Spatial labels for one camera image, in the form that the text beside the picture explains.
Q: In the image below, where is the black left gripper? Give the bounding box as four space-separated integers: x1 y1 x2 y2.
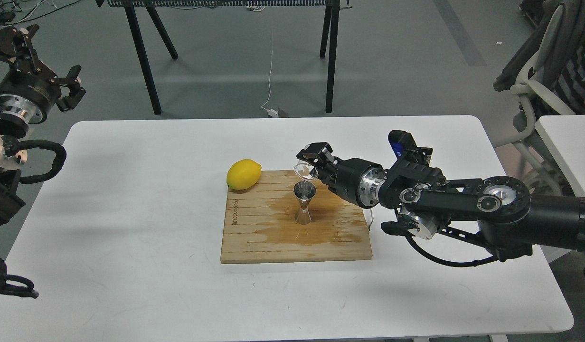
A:
0 24 86 124

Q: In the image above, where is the white cable with plug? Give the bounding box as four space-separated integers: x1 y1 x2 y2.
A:
261 36 280 118

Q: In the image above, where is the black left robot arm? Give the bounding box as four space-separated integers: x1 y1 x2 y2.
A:
0 24 85 227

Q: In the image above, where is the white office chair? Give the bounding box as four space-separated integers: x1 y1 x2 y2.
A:
493 0 585 196

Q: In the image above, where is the cable bundle on floor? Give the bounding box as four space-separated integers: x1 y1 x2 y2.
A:
0 0 84 29

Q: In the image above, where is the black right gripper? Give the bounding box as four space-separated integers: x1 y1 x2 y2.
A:
295 142 386 209

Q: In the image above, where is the yellow lemon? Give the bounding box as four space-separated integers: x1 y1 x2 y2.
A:
226 159 262 190

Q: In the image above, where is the black metal frame table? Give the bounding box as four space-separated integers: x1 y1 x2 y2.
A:
88 6 357 120

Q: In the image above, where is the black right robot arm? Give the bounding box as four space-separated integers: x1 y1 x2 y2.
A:
297 130 585 267

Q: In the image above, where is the steel double jigger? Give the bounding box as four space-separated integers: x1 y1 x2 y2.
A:
293 181 317 225

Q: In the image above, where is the person in striped shirt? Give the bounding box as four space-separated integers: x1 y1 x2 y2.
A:
552 44 585 115

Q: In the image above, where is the small clear glass cup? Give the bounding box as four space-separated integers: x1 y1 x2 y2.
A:
293 161 319 181

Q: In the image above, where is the white side table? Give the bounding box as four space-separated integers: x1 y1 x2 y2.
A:
535 115 585 197

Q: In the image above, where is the wooden cutting board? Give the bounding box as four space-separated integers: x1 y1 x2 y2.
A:
220 170 373 264

